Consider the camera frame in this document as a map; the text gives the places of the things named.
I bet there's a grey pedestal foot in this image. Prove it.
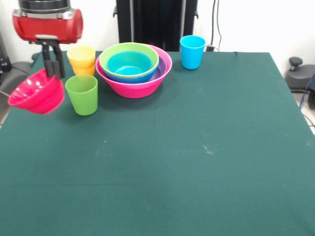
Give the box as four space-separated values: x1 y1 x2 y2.
285 57 315 92
0 53 41 99

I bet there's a small translucent blue bowl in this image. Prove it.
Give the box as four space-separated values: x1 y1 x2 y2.
107 51 153 76

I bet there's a yellow cup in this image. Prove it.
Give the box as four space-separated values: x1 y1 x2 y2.
66 46 96 68

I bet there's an orange cup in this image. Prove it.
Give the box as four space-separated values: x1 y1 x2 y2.
70 62 96 76

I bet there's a blue cable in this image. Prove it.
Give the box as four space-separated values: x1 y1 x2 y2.
299 71 315 110

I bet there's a small pink bowl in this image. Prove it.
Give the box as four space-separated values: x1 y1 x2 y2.
7 68 65 116

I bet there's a large blue bowl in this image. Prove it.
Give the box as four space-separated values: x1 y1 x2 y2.
101 61 160 84

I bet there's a blue cup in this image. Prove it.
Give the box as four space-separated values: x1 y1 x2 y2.
179 35 206 70

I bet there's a black hanging cable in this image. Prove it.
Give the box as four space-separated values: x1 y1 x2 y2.
206 0 223 52

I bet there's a dark green tablecloth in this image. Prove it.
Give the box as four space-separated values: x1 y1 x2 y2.
0 50 315 236

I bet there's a green bowl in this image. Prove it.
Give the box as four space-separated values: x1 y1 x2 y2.
99 42 160 78

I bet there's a purple bowl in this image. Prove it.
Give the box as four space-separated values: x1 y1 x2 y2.
147 58 168 83

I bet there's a large pink bowl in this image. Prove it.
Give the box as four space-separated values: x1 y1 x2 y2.
94 45 173 99

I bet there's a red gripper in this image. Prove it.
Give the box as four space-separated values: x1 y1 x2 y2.
12 8 84 80

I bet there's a green cup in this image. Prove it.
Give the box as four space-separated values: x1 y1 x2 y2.
64 74 99 116

